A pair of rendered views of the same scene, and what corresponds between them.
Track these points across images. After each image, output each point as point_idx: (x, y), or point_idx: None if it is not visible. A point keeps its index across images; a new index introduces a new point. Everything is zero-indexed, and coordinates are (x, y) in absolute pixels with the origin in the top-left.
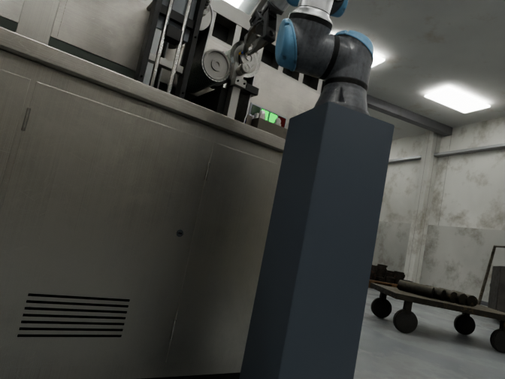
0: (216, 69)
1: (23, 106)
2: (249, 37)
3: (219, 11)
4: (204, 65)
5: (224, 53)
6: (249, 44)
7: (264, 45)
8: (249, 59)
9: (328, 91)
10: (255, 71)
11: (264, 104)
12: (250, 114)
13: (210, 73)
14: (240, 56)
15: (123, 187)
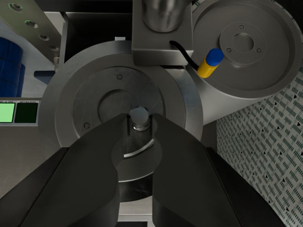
0: (238, 25)
1: None
2: (212, 175)
3: None
4: (288, 19)
5: (228, 93)
6: (172, 138)
7: (34, 179)
8: (113, 105)
9: None
10: (61, 79)
11: (4, 133)
12: (37, 102)
13: (251, 10)
14: (162, 97)
15: None
